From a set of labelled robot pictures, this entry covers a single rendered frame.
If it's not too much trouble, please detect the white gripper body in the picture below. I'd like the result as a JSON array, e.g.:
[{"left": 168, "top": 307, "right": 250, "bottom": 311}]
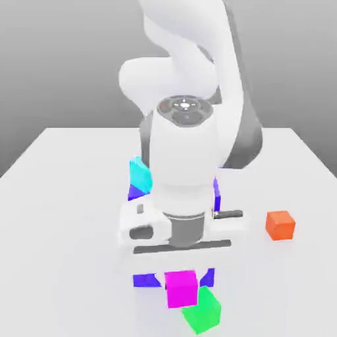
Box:
[{"left": 115, "top": 238, "right": 238, "bottom": 275}]

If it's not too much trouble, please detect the small magenta cube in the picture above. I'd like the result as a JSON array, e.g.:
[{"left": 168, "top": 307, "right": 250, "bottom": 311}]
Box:
[{"left": 164, "top": 270, "right": 199, "bottom": 309}]

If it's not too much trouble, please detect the small green cube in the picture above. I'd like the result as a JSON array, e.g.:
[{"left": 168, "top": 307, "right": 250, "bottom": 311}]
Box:
[{"left": 180, "top": 286, "right": 222, "bottom": 336}]

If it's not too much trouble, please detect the small cyan cube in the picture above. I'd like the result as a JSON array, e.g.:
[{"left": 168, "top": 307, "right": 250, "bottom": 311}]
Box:
[{"left": 128, "top": 156, "right": 153, "bottom": 196}]

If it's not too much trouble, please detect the small orange cube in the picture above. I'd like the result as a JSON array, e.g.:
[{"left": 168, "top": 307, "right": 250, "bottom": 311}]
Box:
[{"left": 265, "top": 210, "right": 296, "bottom": 242}]

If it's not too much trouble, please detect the large blue box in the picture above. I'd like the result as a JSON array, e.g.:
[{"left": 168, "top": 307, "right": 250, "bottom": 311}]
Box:
[{"left": 127, "top": 175, "right": 222, "bottom": 288}]

